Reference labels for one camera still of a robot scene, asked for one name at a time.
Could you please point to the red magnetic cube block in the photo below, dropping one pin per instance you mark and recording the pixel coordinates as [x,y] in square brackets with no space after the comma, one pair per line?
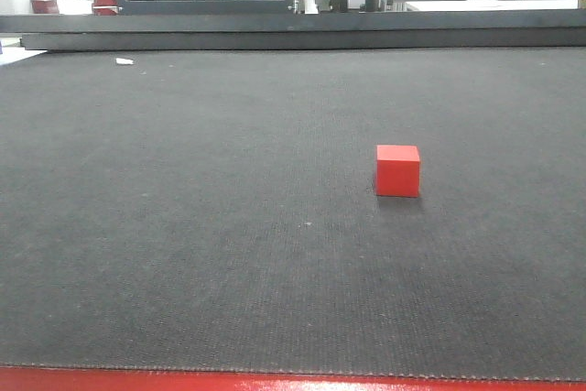
[397,171]

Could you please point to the dark grey table mat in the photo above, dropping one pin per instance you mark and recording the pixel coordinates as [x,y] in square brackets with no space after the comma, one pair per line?
[217,211]

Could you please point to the white background table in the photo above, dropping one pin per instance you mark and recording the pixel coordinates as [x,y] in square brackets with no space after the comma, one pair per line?
[475,5]

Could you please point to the red bag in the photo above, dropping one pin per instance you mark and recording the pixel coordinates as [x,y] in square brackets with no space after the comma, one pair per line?
[104,7]

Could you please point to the red metal table frame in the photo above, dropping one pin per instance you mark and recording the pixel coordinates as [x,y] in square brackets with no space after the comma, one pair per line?
[32,378]

